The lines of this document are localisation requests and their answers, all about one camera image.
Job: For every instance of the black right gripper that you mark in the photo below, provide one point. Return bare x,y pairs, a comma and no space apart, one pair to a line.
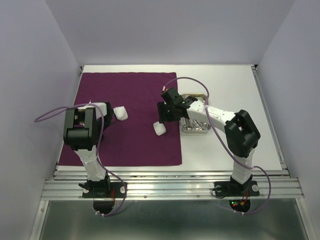
162,106

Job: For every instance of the white gauze pad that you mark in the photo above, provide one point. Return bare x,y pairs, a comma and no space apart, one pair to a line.
159,128
120,113

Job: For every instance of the steel forceps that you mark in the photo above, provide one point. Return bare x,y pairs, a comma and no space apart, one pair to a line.
185,124
203,126

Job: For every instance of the curved forceps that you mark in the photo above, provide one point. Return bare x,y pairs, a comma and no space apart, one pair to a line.
195,126

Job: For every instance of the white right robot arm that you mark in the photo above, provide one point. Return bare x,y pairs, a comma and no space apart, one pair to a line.
240,131

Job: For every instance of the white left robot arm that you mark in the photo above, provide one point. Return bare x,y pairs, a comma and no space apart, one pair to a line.
82,128

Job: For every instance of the stainless steel tray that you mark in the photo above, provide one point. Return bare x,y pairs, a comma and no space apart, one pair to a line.
201,97

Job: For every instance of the purple cloth mat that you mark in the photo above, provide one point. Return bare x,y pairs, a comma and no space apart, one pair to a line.
133,142

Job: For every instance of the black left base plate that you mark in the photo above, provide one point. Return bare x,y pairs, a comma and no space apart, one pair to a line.
108,197

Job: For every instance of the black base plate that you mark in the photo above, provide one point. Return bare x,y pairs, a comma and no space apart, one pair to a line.
108,197
240,193

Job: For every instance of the aluminium right side rail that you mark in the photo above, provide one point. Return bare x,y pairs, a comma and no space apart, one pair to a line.
270,123

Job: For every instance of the aluminium rail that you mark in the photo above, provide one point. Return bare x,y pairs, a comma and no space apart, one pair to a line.
172,185
270,123

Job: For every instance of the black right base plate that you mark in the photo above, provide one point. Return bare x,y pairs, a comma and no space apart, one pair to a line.
240,193

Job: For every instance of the aluminium front rail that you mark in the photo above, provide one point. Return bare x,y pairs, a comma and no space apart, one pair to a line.
172,185

